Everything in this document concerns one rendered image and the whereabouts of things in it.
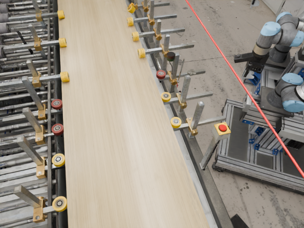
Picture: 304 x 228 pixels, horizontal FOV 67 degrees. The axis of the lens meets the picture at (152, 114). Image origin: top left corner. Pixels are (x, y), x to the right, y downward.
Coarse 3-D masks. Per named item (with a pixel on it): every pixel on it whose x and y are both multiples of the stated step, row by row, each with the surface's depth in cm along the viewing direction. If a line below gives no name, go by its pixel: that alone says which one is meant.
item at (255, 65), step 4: (252, 52) 121; (268, 52) 120; (256, 56) 119; (260, 56) 119; (264, 56) 119; (268, 56) 119; (256, 60) 123; (260, 60) 123; (264, 60) 122; (248, 64) 125; (252, 64) 124; (256, 64) 123; (260, 64) 124; (264, 64) 123; (252, 68) 127; (256, 68) 126; (260, 68) 127; (256, 72) 127; (260, 72) 126
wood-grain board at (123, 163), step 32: (64, 0) 260; (96, 0) 262; (64, 32) 225; (96, 32) 227; (128, 32) 229; (64, 64) 198; (96, 64) 200; (128, 64) 201; (64, 96) 177; (96, 96) 178; (128, 96) 179; (160, 96) 181; (64, 128) 160; (96, 128) 161; (128, 128) 162; (160, 128) 163; (96, 160) 147; (128, 160) 148; (160, 160) 149; (96, 192) 135; (128, 192) 136; (160, 192) 136; (192, 192) 137; (96, 224) 125; (128, 224) 126; (160, 224) 126; (192, 224) 127
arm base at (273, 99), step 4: (272, 92) 159; (276, 92) 155; (268, 96) 162; (272, 96) 159; (276, 96) 156; (280, 96) 154; (268, 100) 162; (272, 100) 160; (276, 100) 157; (280, 100) 156; (272, 104) 160; (276, 104) 158; (280, 104) 157; (280, 108) 159
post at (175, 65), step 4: (176, 52) 177; (176, 56) 176; (176, 60) 180; (172, 64) 187; (176, 64) 183; (172, 68) 189; (176, 68) 187; (172, 72) 191; (176, 72) 191; (172, 76) 194; (172, 88) 206
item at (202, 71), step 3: (201, 69) 206; (204, 69) 206; (183, 72) 203; (198, 72) 205; (201, 72) 206; (204, 72) 207; (168, 75) 200; (177, 75) 201; (180, 75) 201; (183, 75) 202; (186, 75) 203; (192, 75) 205; (165, 78) 200; (168, 78) 201
